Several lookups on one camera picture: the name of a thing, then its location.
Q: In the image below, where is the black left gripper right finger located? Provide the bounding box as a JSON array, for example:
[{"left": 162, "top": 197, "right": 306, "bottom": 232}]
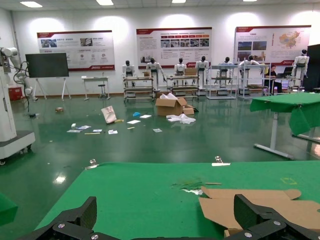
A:
[{"left": 224, "top": 193, "right": 320, "bottom": 240}]

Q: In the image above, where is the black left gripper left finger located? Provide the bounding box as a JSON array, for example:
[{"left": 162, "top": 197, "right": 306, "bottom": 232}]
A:
[{"left": 17, "top": 196, "right": 111, "bottom": 240}]

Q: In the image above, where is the red box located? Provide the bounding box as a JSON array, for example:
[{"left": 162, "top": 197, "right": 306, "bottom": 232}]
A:
[{"left": 8, "top": 86, "right": 24, "bottom": 101}]

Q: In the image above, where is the silver binder clip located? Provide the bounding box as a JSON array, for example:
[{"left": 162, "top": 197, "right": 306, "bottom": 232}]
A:
[
  {"left": 211, "top": 155, "right": 231, "bottom": 167},
  {"left": 84, "top": 158, "right": 100, "bottom": 171}
]

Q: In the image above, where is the green felt tablecloth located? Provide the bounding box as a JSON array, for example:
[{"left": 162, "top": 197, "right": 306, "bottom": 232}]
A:
[{"left": 33, "top": 161, "right": 320, "bottom": 240}]

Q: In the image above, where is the green cloth covered table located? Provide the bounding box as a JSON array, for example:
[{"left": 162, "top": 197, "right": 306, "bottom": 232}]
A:
[{"left": 249, "top": 91, "right": 320, "bottom": 161}]

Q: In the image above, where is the white plastic wrap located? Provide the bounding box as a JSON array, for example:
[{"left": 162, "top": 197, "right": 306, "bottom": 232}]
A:
[{"left": 166, "top": 113, "right": 197, "bottom": 125}]

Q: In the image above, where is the metal shelf rack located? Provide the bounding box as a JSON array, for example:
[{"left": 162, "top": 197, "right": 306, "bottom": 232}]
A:
[
  {"left": 237, "top": 64, "right": 272, "bottom": 100},
  {"left": 166, "top": 74, "right": 201, "bottom": 101},
  {"left": 206, "top": 64, "right": 238, "bottom": 100},
  {"left": 122, "top": 76, "right": 156, "bottom": 103}
]

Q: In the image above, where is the large open cardboard carton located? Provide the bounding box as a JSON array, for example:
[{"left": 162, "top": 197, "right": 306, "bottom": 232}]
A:
[{"left": 154, "top": 91, "right": 188, "bottom": 117}]

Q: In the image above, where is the black stool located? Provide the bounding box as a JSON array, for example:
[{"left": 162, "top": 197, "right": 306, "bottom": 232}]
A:
[{"left": 97, "top": 84, "right": 108, "bottom": 99}]

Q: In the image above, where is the seated person in black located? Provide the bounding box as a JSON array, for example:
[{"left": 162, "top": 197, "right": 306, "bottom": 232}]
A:
[{"left": 264, "top": 65, "right": 283, "bottom": 95}]

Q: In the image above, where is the white desk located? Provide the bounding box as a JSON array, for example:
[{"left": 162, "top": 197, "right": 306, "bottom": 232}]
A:
[{"left": 81, "top": 76, "right": 111, "bottom": 101}]

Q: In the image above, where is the white humanoid robot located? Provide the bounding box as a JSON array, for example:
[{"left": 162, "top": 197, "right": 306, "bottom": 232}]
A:
[
  {"left": 194, "top": 56, "right": 210, "bottom": 96},
  {"left": 238, "top": 55, "right": 266, "bottom": 73},
  {"left": 219, "top": 56, "right": 236, "bottom": 66},
  {"left": 174, "top": 57, "right": 187, "bottom": 76},
  {"left": 146, "top": 57, "right": 167, "bottom": 91},
  {"left": 121, "top": 59, "right": 136, "bottom": 87},
  {"left": 292, "top": 49, "right": 310, "bottom": 83}
]

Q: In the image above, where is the black display on white stand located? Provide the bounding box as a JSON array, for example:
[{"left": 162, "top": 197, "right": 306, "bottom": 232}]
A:
[{"left": 25, "top": 52, "right": 72, "bottom": 101}]

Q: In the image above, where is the black partition panel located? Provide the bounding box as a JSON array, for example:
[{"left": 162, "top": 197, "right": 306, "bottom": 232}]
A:
[{"left": 305, "top": 44, "right": 320, "bottom": 93}]

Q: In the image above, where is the red white wall poster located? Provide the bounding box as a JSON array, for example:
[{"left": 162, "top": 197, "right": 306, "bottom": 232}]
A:
[
  {"left": 136, "top": 26, "right": 213, "bottom": 70},
  {"left": 36, "top": 30, "right": 116, "bottom": 72}
]

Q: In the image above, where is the wall poster with map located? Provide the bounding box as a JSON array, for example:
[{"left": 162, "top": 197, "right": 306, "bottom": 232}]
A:
[{"left": 233, "top": 24, "right": 312, "bottom": 65}]

